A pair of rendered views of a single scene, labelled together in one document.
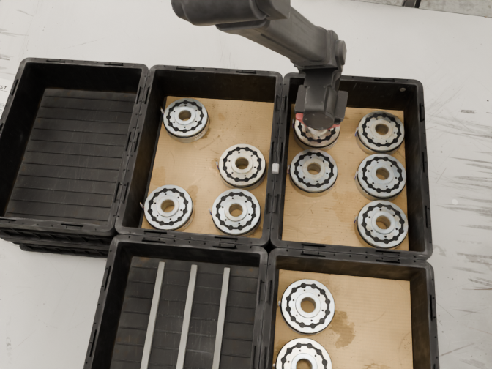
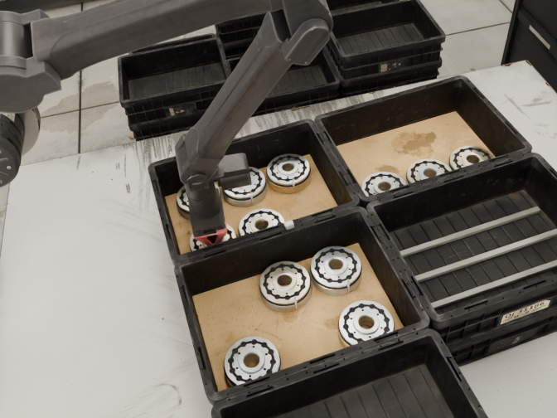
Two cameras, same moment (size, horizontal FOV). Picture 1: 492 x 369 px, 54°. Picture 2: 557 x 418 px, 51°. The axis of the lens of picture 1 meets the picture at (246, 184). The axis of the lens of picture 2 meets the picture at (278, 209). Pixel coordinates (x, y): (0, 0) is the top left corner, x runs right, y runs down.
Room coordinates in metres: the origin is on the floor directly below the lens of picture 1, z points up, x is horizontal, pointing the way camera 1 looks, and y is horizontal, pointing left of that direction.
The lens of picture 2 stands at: (0.72, 0.62, 1.83)
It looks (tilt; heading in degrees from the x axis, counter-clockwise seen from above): 48 degrees down; 247
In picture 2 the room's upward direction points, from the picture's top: 8 degrees counter-clockwise
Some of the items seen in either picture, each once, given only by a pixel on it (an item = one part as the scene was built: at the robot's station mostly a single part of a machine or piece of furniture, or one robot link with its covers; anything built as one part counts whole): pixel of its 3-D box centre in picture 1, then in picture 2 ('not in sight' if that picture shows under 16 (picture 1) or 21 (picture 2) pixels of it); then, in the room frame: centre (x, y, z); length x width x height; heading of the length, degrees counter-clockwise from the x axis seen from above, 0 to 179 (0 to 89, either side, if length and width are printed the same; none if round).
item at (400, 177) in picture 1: (381, 175); (244, 182); (0.41, -0.29, 0.86); 0.10 x 0.10 x 0.01
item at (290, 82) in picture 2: not in sight; (283, 105); (-0.11, -1.10, 0.31); 0.40 x 0.30 x 0.34; 163
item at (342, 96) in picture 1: (322, 96); (204, 202); (0.54, -0.17, 0.98); 0.10 x 0.07 x 0.07; 72
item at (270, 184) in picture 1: (204, 149); (295, 295); (0.48, 0.08, 0.92); 0.40 x 0.30 x 0.02; 169
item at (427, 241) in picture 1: (351, 159); (249, 186); (0.42, -0.22, 0.92); 0.40 x 0.30 x 0.02; 169
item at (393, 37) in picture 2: not in sight; (379, 75); (-0.49, -0.98, 0.37); 0.40 x 0.30 x 0.45; 163
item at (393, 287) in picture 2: (207, 160); (297, 310); (0.48, 0.08, 0.87); 0.40 x 0.30 x 0.11; 169
